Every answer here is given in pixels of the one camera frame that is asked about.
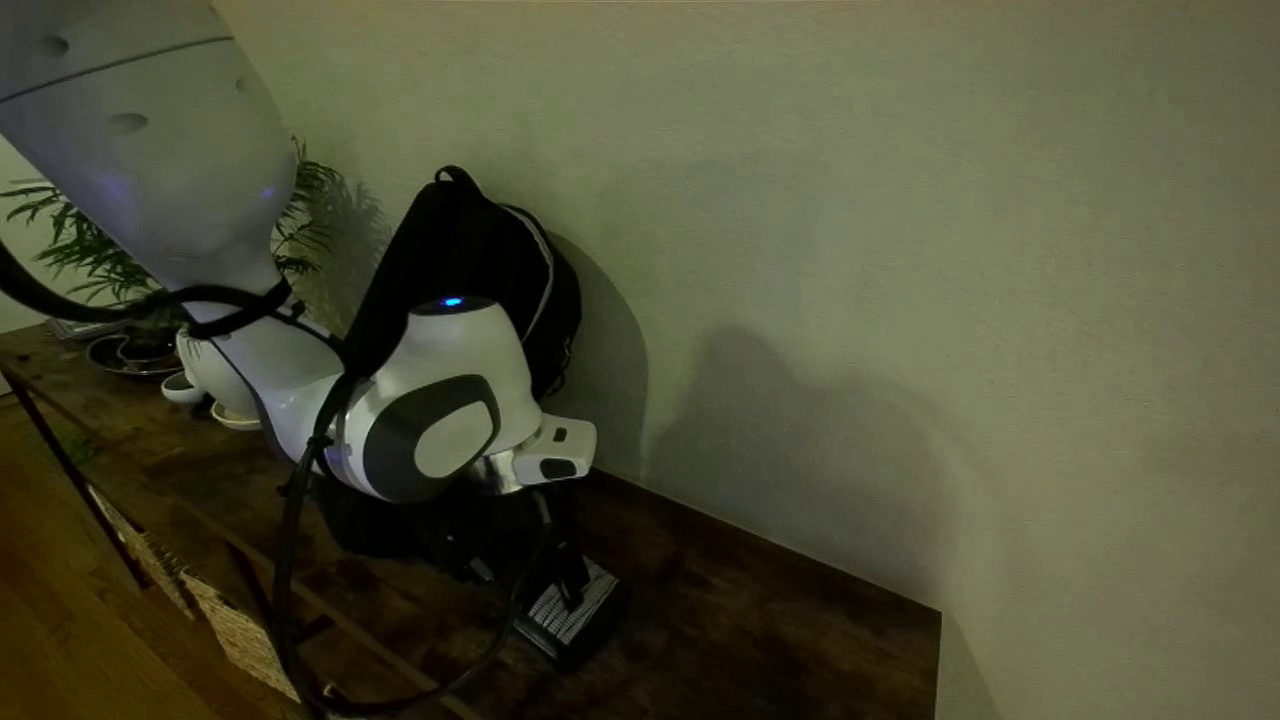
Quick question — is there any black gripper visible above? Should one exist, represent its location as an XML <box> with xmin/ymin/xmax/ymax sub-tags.
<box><xmin>442</xmin><ymin>494</ymin><xmax>587</xmax><ymax>614</ymax></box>

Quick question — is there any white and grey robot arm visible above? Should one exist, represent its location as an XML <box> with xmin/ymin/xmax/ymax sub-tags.
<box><xmin>0</xmin><ymin>0</ymin><xmax>594</xmax><ymax>598</ymax></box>

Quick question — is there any black backpack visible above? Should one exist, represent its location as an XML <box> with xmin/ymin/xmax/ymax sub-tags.
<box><xmin>312</xmin><ymin>165</ymin><xmax>582</xmax><ymax>564</ymax></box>

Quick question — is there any white saucer under pot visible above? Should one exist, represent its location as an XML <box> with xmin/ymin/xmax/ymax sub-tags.
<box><xmin>208</xmin><ymin>403</ymin><xmax>262</xmax><ymax>434</ymax></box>

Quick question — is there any white plant pot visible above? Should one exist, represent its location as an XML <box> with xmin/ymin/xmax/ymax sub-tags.
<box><xmin>175</xmin><ymin>329</ymin><xmax>260</xmax><ymax>419</ymax></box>

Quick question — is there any dark wooden console table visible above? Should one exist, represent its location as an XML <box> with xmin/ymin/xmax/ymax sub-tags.
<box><xmin>0</xmin><ymin>329</ymin><xmax>940</xmax><ymax>720</ymax></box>

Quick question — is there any green potted plant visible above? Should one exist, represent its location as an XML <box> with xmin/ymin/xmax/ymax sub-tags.
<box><xmin>0</xmin><ymin>156</ymin><xmax>346</xmax><ymax>302</ymax></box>

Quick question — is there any dark round tray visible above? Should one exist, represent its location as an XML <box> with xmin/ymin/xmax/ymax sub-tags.
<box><xmin>87</xmin><ymin>334</ymin><xmax>179</xmax><ymax>382</ymax></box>

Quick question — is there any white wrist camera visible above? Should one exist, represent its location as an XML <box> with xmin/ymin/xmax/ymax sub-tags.
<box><xmin>511</xmin><ymin>416</ymin><xmax>594</xmax><ymax>484</ymax></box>

